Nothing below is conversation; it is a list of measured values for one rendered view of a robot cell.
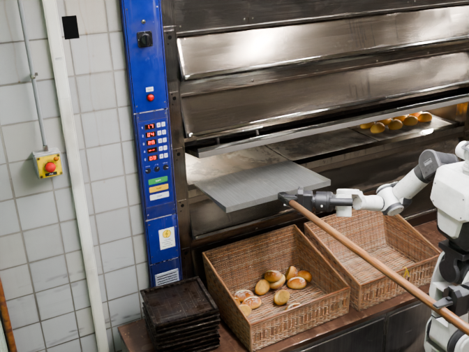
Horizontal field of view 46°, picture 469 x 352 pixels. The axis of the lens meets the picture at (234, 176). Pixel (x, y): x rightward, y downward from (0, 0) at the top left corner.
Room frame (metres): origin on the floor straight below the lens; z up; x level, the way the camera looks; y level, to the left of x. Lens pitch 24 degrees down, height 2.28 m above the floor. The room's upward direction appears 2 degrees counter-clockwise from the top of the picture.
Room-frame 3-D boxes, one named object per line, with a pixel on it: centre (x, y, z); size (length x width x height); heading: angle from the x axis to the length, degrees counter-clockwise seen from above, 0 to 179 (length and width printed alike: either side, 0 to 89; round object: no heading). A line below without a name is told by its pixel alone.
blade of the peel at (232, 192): (2.42, -0.12, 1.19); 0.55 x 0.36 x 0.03; 117
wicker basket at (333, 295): (2.28, -0.18, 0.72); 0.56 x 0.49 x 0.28; 118
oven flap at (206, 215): (2.78, -0.58, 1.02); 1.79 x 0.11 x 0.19; 116
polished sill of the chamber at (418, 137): (2.80, -0.57, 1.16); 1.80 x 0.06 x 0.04; 116
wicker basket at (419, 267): (2.54, -0.71, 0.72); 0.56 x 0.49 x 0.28; 118
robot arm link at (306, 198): (2.18, -0.33, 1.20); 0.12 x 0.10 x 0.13; 81
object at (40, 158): (2.07, 0.74, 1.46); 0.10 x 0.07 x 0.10; 116
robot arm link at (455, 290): (1.46, -0.71, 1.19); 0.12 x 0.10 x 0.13; 116
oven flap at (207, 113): (2.78, -0.58, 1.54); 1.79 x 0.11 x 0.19; 116
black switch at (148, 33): (2.26, 0.33, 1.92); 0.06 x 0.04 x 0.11; 116
